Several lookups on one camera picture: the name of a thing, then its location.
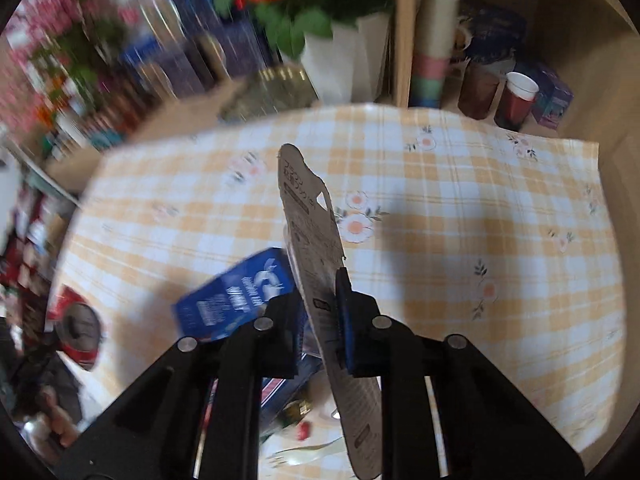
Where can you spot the person's left hand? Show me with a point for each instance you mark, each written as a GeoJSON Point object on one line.
{"type": "Point", "coordinates": [62, 420]}

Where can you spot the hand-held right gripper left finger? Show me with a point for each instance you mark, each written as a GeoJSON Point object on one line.
{"type": "Point", "coordinates": [282, 340]}

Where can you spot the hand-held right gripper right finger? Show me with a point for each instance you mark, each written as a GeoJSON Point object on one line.
{"type": "Point", "coordinates": [344, 320]}

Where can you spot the white plastic spork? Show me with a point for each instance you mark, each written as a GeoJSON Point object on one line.
{"type": "Point", "coordinates": [310, 452]}

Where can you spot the stack of pastel cups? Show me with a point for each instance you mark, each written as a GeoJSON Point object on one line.
{"type": "Point", "coordinates": [434, 55]}

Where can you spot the blue snack box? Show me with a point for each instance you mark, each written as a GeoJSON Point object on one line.
{"type": "Point", "coordinates": [230, 295]}

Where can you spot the pile of clothes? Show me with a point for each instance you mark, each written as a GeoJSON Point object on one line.
{"type": "Point", "coordinates": [30, 250]}

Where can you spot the small purple box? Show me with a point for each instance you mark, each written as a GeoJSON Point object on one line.
{"type": "Point", "coordinates": [552, 97]}

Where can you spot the white printed card package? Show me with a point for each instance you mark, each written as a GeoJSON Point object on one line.
{"type": "Point", "coordinates": [315, 240]}

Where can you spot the yellow plaid floral tablecloth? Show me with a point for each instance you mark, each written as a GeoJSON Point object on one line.
{"type": "Point", "coordinates": [450, 240]}

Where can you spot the wooden shelf unit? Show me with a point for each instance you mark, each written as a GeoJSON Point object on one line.
{"type": "Point", "coordinates": [575, 20]}

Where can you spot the dark blue illustrated box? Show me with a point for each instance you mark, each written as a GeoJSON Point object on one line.
{"type": "Point", "coordinates": [492, 35]}

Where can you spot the white faceted flower pot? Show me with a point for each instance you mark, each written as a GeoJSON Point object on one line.
{"type": "Point", "coordinates": [345, 65]}

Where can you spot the blue gold patterned box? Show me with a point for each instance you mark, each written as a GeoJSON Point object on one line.
{"type": "Point", "coordinates": [235, 52]}
{"type": "Point", "coordinates": [165, 67]}

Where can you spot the brown plastic cup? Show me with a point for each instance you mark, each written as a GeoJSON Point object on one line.
{"type": "Point", "coordinates": [477, 92]}

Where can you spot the green gold leaf tray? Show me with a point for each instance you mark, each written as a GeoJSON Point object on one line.
{"type": "Point", "coordinates": [272, 92]}

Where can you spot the pink blossom branch arrangement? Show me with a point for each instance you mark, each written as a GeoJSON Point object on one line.
{"type": "Point", "coordinates": [55, 50]}

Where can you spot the wooden sideboard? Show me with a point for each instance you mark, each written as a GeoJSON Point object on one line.
{"type": "Point", "coordinates": [165, 125]}

